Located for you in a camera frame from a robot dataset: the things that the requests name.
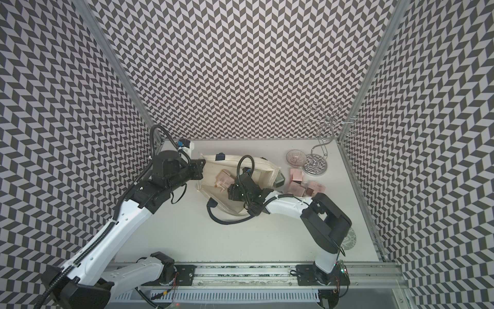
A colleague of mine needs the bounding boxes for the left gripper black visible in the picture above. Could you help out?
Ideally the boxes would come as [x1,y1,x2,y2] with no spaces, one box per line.
[167,159,207,193]

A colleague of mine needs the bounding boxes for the cream canvas tote bag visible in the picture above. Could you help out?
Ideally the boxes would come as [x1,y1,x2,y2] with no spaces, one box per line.
[198,153,288,225]

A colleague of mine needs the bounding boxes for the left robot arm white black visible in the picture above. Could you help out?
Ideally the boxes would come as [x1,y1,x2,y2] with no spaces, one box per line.
[35,139,205,308]

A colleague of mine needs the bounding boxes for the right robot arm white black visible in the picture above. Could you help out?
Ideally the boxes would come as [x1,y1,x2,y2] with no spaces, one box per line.
[228,155,352,285]

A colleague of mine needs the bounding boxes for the green patterned ceramic bowl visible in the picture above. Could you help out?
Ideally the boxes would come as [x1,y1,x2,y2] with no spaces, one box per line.
[341,228,357,251]

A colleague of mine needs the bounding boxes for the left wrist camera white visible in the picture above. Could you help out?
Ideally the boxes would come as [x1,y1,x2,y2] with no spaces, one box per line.
[178,139,194,157]

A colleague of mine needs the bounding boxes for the silver wire jewelry stand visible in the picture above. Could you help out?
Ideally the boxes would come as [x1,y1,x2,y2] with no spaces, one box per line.
[302,103,359,176]

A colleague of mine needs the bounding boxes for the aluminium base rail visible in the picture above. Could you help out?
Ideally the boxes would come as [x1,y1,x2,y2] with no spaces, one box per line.
[88,262,410,290]

